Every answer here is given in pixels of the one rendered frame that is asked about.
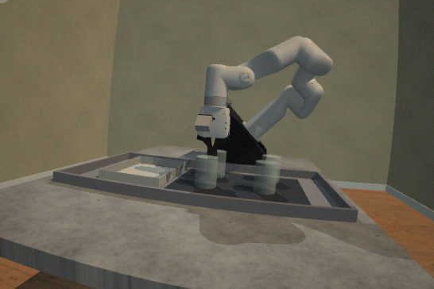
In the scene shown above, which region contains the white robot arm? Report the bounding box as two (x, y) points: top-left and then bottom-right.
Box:
(204, 36), (333, 142)

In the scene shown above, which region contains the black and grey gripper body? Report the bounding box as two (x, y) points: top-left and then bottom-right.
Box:
(198, 105), (230, 139)

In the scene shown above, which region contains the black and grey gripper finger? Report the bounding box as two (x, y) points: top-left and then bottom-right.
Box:
(211, 134), (230, 156)
(197, 135), (213, 156)

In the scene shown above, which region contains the clear glass jar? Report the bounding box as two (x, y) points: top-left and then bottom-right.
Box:
(195, 155), (219, 189)
(262, 155), (281, 183)
(217, 149), (227, 178)
(253, 160), (278, 195)

